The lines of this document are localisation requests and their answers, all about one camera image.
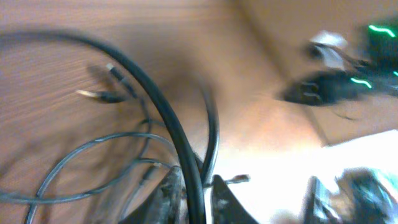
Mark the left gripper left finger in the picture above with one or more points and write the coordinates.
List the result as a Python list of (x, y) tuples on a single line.
[(162, 206)]

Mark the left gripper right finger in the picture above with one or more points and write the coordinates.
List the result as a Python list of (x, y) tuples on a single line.
[(225, 207)]

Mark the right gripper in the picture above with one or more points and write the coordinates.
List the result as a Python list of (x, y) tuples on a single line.
[(325, 87)]

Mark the black usb cable long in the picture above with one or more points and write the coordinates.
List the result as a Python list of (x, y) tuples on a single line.
[(196, 175)]

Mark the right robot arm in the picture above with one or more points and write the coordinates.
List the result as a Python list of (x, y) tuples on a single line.
[(372, 72)]

